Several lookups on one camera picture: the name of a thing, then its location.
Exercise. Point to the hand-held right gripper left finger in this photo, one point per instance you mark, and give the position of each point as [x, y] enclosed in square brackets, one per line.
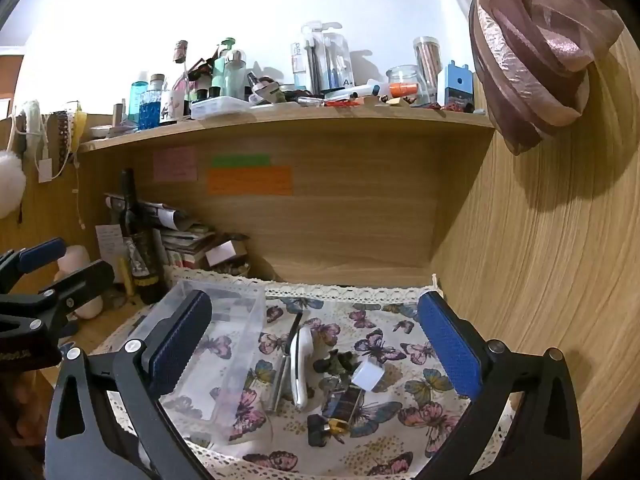
[175, 347]

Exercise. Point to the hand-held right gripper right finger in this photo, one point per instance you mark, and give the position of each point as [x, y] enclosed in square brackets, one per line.
[450, 345]

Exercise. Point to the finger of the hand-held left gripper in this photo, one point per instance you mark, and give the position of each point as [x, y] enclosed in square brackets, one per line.
[42, 254]
[87, 277]

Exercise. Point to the clear plastic box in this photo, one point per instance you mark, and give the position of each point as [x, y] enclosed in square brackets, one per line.
[240, 360]

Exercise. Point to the white travel adapter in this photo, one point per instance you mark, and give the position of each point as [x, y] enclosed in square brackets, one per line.
[367, 375]

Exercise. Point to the black silver pen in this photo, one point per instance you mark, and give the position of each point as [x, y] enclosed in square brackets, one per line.
[281, 380]

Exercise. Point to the white handheld device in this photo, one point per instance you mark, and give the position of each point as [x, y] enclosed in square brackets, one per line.
[300, 365]

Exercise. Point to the white rounded bottle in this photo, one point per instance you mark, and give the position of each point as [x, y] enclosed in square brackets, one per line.
[80, 260]

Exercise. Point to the yellow lip balm tube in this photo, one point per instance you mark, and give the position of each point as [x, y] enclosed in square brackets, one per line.
[126, 275]

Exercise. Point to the white handwritten note paper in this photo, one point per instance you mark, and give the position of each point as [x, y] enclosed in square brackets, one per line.
[109, 245]

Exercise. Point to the dark wine bottle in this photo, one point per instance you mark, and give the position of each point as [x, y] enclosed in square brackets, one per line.
[142, 255]

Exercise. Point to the white pompom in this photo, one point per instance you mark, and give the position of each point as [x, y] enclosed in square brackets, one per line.
[10, 185]

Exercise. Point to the butterfly print lace cloth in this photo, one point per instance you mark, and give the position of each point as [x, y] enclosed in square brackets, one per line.
[400, 430]

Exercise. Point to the white paper card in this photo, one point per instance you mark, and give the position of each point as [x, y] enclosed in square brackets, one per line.
[220, 254]

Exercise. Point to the stack of magazines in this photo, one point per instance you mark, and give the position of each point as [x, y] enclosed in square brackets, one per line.
[185, 240]

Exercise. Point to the pink sticky note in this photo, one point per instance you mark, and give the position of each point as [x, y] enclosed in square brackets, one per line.
[174, 164]

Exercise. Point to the blue drinking glass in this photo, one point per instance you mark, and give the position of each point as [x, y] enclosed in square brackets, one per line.
[150, 112]

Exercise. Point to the turquoise liquid bottle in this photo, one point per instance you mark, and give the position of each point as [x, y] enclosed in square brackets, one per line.
[136, 102]

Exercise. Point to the orange sticky note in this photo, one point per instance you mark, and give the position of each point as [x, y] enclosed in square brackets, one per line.
[250, 181]

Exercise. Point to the green sticky note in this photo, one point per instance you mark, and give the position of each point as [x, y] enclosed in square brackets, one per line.
[240, 160]

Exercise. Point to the white plastic tray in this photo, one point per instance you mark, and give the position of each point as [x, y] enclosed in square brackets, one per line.
[220, 107]

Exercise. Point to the green pump bottle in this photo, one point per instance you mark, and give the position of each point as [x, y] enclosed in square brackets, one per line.
[222, 72]

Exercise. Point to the clear bottle with silver cap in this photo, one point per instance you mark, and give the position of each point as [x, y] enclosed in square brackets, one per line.
[239, 75]

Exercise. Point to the blue white box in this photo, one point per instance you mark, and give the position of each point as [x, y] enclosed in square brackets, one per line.
[456, 85]

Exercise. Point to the glass jar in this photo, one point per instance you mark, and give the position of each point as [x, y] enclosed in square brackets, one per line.
[407, 77]

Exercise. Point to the clear tube of pink sticks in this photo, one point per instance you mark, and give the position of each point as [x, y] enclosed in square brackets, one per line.
[429, 60]

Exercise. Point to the pink organza ribbon bundle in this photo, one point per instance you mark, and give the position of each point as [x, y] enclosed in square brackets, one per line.
[530, 60]

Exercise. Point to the clear blister pack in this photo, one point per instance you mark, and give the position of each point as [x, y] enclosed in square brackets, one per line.
[337, 62]

